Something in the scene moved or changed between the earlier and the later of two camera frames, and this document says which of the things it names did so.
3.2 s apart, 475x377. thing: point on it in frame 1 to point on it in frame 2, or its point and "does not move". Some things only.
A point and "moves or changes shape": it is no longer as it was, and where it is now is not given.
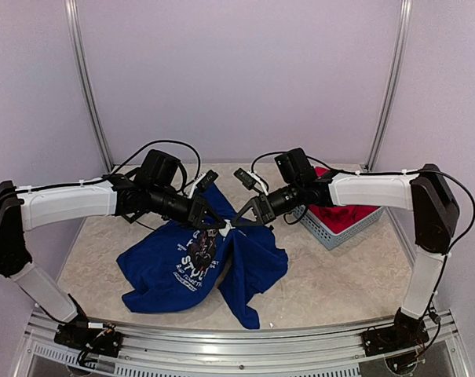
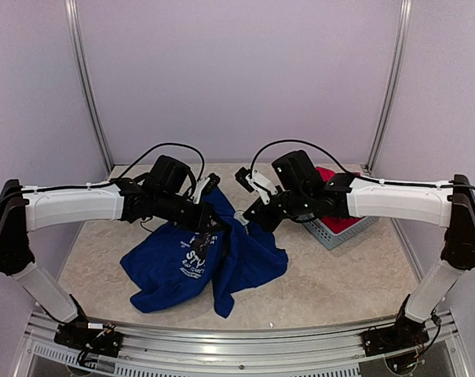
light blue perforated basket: (330, 239) does not move
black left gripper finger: (208, 210) does not move
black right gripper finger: (250, 203) to (253, 208)
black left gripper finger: (211, 223) to (226, 231)
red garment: (338, 217) does not move
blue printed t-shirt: (171, 266) moves or changes shape
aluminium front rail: (443, 353) does not move
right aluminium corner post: (392, 82) does not move
